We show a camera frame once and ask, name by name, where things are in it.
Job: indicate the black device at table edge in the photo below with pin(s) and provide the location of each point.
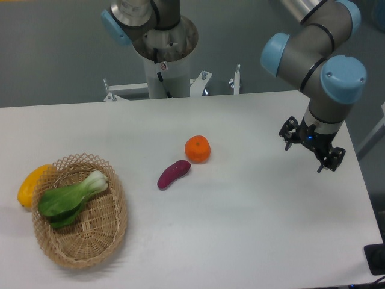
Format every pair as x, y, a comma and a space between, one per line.
374, 254

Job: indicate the white mounting frame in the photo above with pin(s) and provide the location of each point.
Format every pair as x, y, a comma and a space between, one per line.
198, 87

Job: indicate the white table leg right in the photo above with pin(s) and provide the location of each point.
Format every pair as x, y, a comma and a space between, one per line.
372, 138

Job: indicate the orange tangerine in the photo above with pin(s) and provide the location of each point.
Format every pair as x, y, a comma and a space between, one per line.
198, 149

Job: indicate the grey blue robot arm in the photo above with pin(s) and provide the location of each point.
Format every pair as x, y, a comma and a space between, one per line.
333, 83

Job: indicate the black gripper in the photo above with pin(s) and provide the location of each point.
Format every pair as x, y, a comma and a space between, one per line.
317, 136

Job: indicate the woven wicker basket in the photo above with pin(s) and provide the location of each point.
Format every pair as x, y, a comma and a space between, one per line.
98, 230

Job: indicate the purple sweet potato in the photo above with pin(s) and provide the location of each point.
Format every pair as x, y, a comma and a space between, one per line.
175, 171

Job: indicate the yellow mango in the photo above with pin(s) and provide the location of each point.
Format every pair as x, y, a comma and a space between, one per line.
26, 189

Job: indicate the green bok choy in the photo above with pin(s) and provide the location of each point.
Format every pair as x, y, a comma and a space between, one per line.
62, 205

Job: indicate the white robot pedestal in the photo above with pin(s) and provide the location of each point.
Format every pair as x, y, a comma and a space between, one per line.
166, 58

